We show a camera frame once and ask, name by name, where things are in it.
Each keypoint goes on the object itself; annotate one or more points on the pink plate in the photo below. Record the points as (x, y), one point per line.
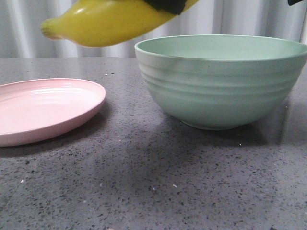
(36, 110)

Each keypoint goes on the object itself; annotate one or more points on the green ribbed bowl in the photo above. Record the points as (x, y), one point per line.
(219, 82)

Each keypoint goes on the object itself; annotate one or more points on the white curtain backdrop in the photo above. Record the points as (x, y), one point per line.
(21, 37)

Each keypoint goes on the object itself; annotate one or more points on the yellow banana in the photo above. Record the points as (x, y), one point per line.
(100, 23)

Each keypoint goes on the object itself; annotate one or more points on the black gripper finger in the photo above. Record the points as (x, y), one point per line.
(293, 2)
(174, 7)

